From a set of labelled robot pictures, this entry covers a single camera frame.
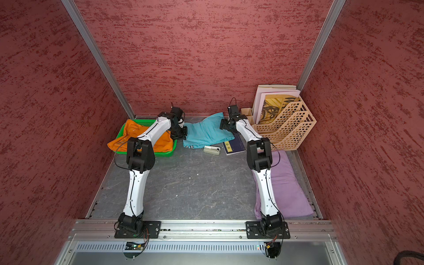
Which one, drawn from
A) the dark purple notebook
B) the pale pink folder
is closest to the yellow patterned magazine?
the pale pink folder

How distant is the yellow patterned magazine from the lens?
966 mm

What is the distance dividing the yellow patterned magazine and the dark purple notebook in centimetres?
20

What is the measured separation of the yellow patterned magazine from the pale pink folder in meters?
0.01

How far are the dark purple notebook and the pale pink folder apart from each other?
189 mm

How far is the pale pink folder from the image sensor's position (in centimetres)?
95

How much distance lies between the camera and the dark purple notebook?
3.36ft

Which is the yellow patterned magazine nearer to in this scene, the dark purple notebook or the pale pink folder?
the pale pink folder
